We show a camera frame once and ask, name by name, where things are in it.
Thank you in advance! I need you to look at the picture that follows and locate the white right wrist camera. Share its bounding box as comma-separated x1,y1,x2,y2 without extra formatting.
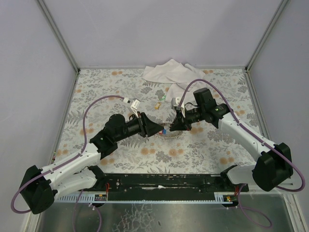
171,97,185,112

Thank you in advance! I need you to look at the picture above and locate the white crumpled cloth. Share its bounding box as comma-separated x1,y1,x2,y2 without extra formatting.
142,59,206,102

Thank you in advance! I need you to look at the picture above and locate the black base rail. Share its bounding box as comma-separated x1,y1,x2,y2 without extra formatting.
84,174,241,196

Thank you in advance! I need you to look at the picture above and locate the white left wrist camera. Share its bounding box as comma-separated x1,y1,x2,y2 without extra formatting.
122,97,140,118

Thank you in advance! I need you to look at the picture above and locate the grey left corner post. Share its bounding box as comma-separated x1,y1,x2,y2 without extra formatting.
35,0,80,73

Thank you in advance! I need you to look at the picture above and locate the purple left floor cable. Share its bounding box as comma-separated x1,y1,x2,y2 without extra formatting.
72,188,102,232

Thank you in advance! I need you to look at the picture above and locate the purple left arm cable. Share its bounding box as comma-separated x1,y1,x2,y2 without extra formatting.
11,95,126,214

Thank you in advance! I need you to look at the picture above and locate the white slotted cable duct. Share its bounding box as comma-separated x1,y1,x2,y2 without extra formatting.
55,192,237,205

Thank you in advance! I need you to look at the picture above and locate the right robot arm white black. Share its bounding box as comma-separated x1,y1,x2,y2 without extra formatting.
170,87,293,191

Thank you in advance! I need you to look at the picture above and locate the grey aluminium corner post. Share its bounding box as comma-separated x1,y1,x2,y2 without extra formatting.
245,0,290,73

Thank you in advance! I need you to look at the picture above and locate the white disc with keyrings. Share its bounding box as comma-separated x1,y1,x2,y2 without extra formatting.
158,122,183,138

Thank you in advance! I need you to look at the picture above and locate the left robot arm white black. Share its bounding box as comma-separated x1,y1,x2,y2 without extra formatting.
17,113,164,214

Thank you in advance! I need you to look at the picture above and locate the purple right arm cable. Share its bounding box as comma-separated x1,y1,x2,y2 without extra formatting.
178,78,305,192

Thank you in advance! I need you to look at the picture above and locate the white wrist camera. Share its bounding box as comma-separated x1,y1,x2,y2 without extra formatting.
122,97,140,118
171,97,185,112

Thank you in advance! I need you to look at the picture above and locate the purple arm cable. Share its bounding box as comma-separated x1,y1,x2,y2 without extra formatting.
178,78,305,192
11,95,126,214

